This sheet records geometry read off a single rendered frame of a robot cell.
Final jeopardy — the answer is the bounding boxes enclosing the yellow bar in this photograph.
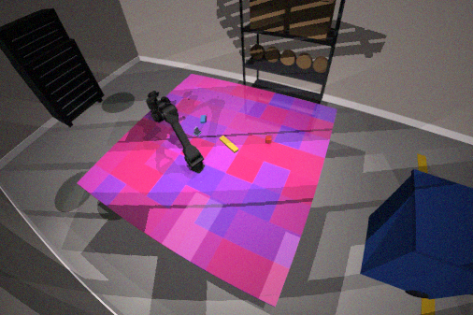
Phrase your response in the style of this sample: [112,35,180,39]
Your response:
[220,136,238,152]

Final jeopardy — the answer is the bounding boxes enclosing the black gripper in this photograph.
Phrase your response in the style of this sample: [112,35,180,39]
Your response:
[148,91,159,105]

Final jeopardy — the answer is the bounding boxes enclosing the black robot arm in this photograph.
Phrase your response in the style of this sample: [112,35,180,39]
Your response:
[146,96,204,173]

